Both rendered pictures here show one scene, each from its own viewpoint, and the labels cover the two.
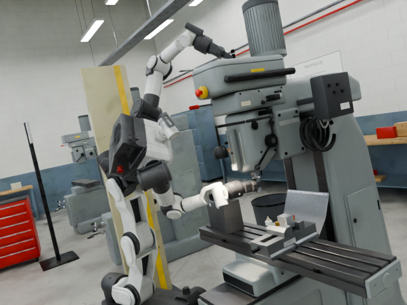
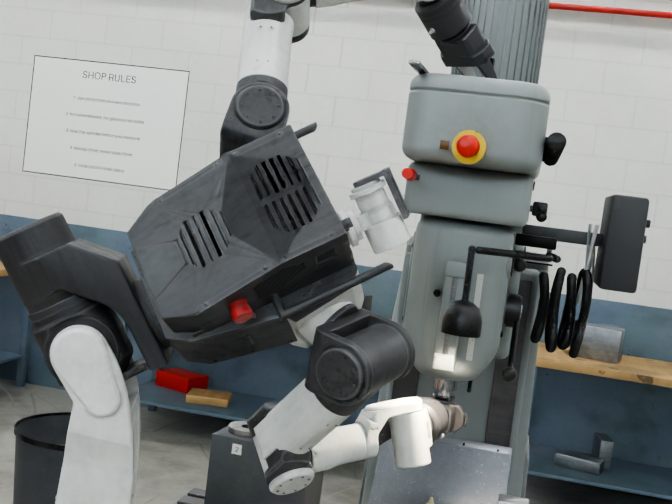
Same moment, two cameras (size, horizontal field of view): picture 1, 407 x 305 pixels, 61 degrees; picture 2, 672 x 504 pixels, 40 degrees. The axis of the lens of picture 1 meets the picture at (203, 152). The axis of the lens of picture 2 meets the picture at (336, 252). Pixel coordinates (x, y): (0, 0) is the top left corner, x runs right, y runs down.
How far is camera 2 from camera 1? 1.50 m
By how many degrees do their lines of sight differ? 47
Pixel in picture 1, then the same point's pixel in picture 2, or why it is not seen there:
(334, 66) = (163, 103)
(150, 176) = (384, 360)
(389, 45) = (302, 106)
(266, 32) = (530, 50)
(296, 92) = not seen: hidden behind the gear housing
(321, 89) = (637, 226)
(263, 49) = not seen: hidden behind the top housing
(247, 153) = (485, 332)
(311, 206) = (461, 476)
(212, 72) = (525, 111)
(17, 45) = not seen: outside the picture
